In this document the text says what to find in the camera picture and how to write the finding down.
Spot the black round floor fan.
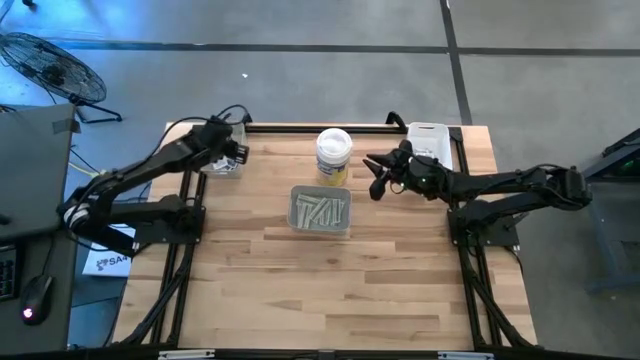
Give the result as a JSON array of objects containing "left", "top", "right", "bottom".
[{"left": 0, "top": 31, "right": 124, "bottom": 125}]

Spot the light grey plastic bin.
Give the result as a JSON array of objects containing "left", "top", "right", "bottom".
[
  {"left": 286, "top": 185, "right": 353, "bottom": 235},
  {"left": 199, "top": 121, "right": 248, "bottom": 180}
]

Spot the yellow white Lysol wipes canister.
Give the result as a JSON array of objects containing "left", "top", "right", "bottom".
[{"left": 314, "top": 127, "right": 354, "bottom": 188}]

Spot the white plastic bin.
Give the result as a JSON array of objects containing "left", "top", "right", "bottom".
[{"left": 405, "top": 121, "right": 454, "bottom": 172}]

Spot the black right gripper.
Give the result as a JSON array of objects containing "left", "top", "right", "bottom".
[{"left": 362, "top": 139, "right": 451, "bottom": 202}]

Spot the dark grey side desk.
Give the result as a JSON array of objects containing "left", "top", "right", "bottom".
[{"left": 0, "top": 228, "right": 80, "bottom": 354}]

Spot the grey tape piece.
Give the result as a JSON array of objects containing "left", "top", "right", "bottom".
[{"left": 51, "top": 117, "right": 82, "bottom": 135}]

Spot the white label strip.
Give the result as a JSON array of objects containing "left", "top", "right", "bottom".
[
  {"left": 158, "top": 349, "right": 216, "bottom": 360},
  {"left": 437, "top": 350, "right": 495, "bottom": 360}
]

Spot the white paper with logo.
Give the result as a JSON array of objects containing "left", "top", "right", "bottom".
[{"left": 81, "top": 224, "right": 136, "bottom": 279}]

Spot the black keyboard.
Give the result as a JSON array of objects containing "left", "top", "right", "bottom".
[{"left": 0, "top": 243, "right": 20, "bottom": 303}]

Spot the blue grey metal stand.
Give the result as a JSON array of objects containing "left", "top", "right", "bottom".
[{"left": 579, "top": 127, "right": 640, "bottom": 294}]

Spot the black computer mouse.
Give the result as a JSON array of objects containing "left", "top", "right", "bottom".
[{"left": 18, "top": 273, "right": 55, "bottom": 327}]

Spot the grey desk panel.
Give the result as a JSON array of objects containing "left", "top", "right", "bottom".
[{"left": 0, "top": 103, "right": 77, "bottom": 242}]

